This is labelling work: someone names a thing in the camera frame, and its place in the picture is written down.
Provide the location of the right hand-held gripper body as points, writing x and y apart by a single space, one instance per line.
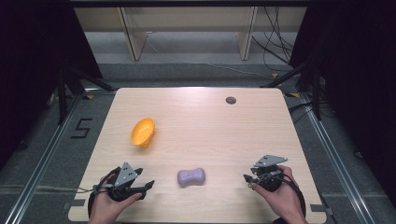
268 174

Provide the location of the yellow floor tape piece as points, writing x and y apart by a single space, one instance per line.
294 95
89 97

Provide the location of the light wooden desk frame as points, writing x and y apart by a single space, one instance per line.
190 18

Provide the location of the black curtain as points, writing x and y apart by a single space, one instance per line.
34 62
358 77

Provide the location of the black tripod stand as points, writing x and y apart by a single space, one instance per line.
316 93
63 93

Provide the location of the orange plastic bowl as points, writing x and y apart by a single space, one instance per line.
142 133

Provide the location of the grey table grommet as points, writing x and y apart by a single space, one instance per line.
230 100

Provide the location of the person's left hand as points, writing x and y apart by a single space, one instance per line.
106 205

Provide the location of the person's right hand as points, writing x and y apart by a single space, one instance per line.
283 199

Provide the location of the purple bone-shaped soap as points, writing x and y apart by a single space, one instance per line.
191 177

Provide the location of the aluminium floor rail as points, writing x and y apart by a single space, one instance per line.
40 165
336 161

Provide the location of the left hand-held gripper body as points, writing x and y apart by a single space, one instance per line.
125 175

